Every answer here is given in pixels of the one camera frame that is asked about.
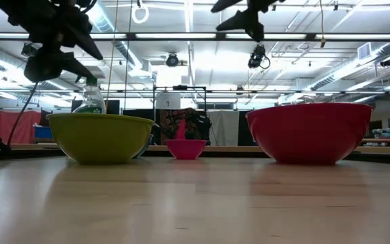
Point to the pink pointed object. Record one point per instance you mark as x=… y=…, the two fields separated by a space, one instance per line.
x=181 y=130

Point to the black ceiling speaker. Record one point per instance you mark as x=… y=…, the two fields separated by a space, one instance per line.
x=388 y=62

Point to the blue bin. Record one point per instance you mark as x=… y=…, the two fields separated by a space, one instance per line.
x=43 y=132

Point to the white cloth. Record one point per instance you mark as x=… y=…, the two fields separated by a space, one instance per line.
x=223 y=127

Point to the silver air duct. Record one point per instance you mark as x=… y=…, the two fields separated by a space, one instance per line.
x=122 y=51

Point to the black overhead camera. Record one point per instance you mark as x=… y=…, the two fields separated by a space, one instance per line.
x=257 y=56

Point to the patterned cloth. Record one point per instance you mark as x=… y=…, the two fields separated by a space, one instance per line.
x=171 y=123

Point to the round black ceiling camera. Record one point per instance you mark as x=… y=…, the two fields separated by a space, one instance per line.
x=172 y=60

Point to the large green bowl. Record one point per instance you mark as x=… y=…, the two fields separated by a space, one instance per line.
x=100 y=139

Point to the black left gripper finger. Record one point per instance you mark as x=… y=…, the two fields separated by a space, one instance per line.
x=46 y=66
x=86 y=40

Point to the black ceiling-mounted camera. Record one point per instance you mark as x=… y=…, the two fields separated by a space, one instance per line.
x=29 y=50

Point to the small pink bowl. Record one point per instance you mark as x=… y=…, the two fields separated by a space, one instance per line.
x=185 y=149

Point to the grey blue bowl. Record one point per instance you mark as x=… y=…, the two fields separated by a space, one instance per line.
x=146 y=147

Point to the black metal stand frame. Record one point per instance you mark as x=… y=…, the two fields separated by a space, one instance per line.
x=179 y=87

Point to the large red bowl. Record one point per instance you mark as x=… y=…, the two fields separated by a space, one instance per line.
x=308 y=135

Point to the white ceiling vent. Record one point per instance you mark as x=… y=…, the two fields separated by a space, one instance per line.
x=364 y=51

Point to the red cloth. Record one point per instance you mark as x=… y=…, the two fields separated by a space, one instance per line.
x=10 y=127

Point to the wooden background table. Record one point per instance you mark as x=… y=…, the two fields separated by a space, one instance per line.
x=229 y=148

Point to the green cleaner spray bottle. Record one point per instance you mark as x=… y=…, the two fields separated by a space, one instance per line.
x=91 y=98

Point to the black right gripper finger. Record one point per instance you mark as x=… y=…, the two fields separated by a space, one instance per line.
x=227 y=4
x=249 y=23

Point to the black horizontal frame bar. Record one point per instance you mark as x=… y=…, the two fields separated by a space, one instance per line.
x=181 y=35

